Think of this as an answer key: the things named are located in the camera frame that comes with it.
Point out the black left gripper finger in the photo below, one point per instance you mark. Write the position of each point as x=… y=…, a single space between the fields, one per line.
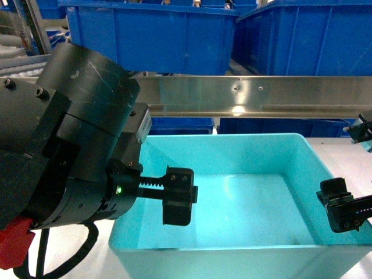
x=177 y=192

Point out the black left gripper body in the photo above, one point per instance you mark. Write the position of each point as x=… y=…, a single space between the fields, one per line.
x=96 y=190

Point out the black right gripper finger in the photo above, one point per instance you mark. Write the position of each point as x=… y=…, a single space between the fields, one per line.
x=344 y=212
x=360 y=131

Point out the teal plastic bin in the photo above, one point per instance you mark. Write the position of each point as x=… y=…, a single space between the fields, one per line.
x=257 y=213

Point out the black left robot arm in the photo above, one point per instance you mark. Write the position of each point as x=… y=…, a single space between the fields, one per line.
x=70 y=146

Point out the blue bin lower right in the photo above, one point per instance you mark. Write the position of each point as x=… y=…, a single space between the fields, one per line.
x=309 y=128

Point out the blue bin lower centre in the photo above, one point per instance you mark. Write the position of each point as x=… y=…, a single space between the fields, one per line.
x=181 y=126

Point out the red block on wrist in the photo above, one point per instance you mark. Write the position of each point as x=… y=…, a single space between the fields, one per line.
x=16 y=239

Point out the large blue bin right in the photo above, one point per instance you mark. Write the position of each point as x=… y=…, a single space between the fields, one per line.
x=305 y=38

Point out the large blue bin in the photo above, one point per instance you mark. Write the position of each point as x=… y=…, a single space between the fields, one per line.
x=305 y=38
x=154 y=37

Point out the large blue bin left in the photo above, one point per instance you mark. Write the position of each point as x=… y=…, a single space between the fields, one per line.
x=154 y=37

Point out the metal roller conveyor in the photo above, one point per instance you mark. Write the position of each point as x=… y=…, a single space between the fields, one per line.
x=30 y=31

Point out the stainless steel shelf rail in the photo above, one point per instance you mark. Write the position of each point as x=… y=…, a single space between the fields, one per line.
x=250 y=97

